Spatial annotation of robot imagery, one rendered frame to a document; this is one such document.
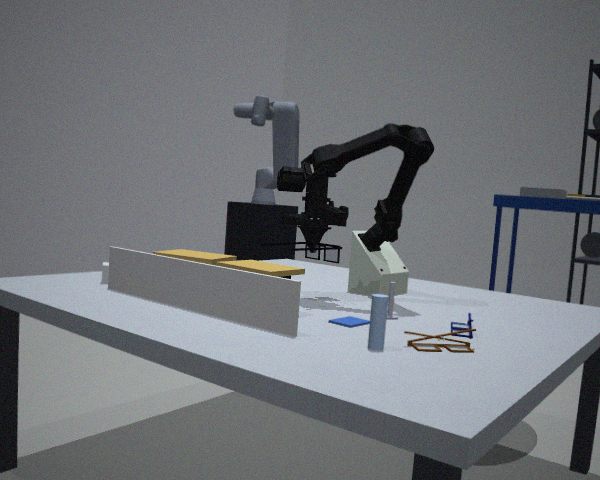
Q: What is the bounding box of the light blue cylinder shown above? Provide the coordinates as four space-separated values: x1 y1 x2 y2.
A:
368 294 389 350

